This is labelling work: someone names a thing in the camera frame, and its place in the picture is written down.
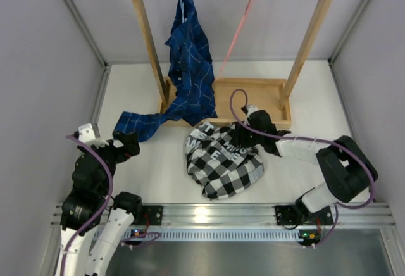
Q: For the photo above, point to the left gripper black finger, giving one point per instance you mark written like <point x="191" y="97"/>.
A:
<point x="123" y="137"/>
<point x="131" y="146"/>

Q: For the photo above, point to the pink wire hanger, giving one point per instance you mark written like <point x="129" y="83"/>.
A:
<point x="234" y="40"/>

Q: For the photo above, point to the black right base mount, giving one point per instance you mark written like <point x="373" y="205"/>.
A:
<point x="290" y="216"/>

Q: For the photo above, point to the blue plaid shirt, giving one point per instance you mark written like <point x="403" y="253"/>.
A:
<point x="190" y="71"/>

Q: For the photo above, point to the aluminium mounting rail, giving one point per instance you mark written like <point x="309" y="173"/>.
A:
<point x="262" y="215"/>

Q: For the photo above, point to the aluminium frame post right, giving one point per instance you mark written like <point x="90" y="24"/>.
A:
<point x="360" y="9"/>

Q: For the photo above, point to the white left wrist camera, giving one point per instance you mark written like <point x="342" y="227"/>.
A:
<point x="89" y="134"/>

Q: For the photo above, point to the light blue hanger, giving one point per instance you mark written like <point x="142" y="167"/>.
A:
<point x="182" y="10"/>

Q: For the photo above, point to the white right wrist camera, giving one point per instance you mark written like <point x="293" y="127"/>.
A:
<point x="249" y="109"/>

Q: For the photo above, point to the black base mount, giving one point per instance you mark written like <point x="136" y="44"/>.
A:
<point x="290" y="216"/>
<point x="151" y="215"/>

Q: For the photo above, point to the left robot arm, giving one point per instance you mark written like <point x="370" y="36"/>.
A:
<point x="93" y="221"/>

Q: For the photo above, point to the black white checkered shirt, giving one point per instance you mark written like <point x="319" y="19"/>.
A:
<point x="221" y="169"/>

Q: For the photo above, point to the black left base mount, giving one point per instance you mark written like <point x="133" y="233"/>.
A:
<point x="151" y="215"/>

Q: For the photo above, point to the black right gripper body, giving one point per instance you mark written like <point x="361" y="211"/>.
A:
<point x="245" y="137"/>

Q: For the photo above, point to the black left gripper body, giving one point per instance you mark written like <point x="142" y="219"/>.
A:
<point x="111" y="155"/>

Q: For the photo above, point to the aluminium frame post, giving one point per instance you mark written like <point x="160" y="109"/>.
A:
<point x="105" y="68"/>
<point x="360" y="9"/>

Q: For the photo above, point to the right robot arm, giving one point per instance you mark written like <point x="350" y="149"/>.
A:
<point x="346" y="170"/>

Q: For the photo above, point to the slotted cable duct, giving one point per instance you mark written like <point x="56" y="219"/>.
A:
<point x="272" y="235"/>

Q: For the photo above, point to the aluminium frame post left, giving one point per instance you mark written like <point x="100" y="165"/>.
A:
<point x="105" y="68"/>

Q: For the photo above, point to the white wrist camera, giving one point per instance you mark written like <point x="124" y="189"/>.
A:
<point x="249" y="109"/>
<point x="89" y="134"/>

